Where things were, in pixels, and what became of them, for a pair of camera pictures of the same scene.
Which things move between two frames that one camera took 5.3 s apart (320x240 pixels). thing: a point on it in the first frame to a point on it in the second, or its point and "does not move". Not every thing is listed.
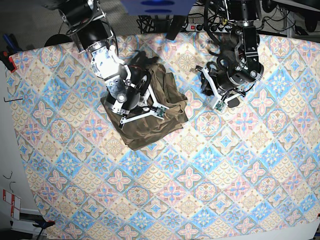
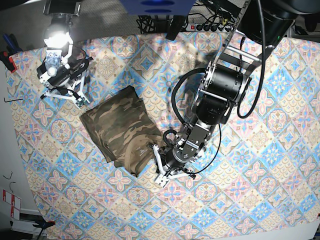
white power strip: (205, 28) does not move
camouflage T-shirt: (166, 91) to (122, 129)
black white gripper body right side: (226, 86) to (170, 165)
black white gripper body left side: (137, 98) to (64, 78)
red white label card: (15, 202) does not move
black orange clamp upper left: (12, 48) does not move
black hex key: (12, 100) does not move
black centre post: (177, 23) does not move
